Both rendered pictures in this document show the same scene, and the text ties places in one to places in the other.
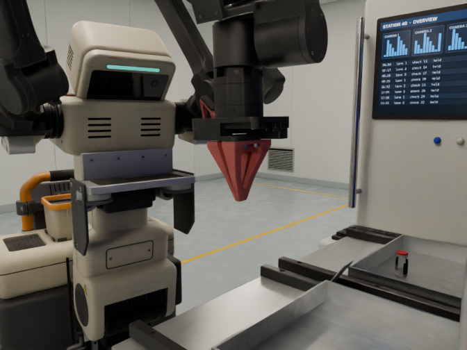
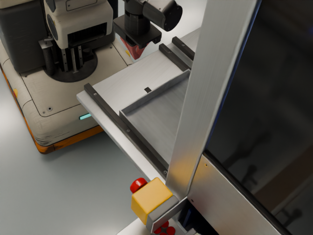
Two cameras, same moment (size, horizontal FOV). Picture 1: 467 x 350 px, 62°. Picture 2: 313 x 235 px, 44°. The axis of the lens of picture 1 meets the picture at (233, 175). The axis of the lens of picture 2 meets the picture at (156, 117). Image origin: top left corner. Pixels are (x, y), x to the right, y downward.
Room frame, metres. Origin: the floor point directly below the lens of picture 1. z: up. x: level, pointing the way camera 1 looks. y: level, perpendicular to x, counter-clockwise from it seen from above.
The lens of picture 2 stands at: (-0.19, -0.08, 1.77)
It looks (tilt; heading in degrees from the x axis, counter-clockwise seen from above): 55 degrees down; 0
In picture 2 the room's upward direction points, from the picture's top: 8 degrees clockwise
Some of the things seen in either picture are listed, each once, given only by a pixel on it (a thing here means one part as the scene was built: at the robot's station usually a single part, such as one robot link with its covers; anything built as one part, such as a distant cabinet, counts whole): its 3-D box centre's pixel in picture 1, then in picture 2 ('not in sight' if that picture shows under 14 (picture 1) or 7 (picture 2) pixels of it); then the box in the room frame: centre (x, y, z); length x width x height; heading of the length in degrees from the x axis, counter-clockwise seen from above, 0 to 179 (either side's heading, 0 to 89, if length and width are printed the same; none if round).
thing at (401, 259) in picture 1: (401, 264); not in sight; (0.70, -0.32, 0.90); 0.02 x 0.02 x 0.04
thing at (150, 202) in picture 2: not in sight; (153, 203); (0.13, -0.10, 1.00); 0.08 x 0.07 x 0.07; 47
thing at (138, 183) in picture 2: not in sight; (140, 188); (0.16, -0.07, 0.99); 0.04 x 0.04 x 0.04; 47
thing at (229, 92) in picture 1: (238, 101); (137, 19); (0.46, -0.01, 1.20); 0.10 x 0.07 x 0.07; 47
